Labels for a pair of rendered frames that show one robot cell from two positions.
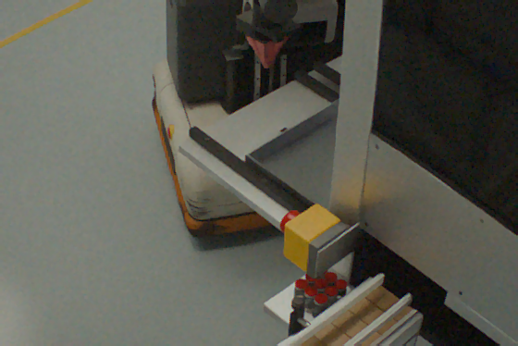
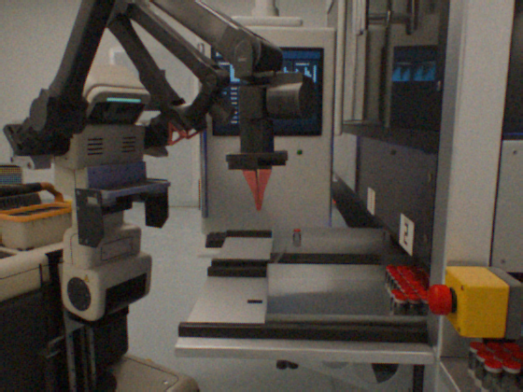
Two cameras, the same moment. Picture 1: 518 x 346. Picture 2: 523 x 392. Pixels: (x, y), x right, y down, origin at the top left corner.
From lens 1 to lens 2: 1.22 m
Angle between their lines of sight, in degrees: 49
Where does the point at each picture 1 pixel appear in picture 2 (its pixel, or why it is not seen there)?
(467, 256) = not seen: outside the picture
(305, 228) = (485, 279)
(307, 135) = (272, 296)
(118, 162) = not seen: outside the picture
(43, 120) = not seen: outside the picture
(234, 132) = (214, 317)
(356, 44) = (484, 36)
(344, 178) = (467, 220)
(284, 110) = (230, 292)
